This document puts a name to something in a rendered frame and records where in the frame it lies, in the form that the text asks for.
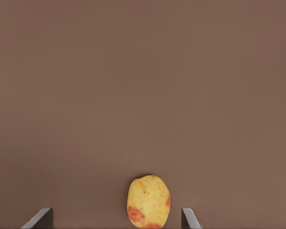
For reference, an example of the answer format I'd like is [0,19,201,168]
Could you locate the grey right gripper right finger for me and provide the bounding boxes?
[181,208,201,229]

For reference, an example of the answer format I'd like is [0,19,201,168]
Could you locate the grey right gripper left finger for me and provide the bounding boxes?
[20,208,54,229]

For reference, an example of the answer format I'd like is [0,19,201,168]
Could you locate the yellow potato with red patches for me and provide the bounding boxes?
[127,174,171,229]

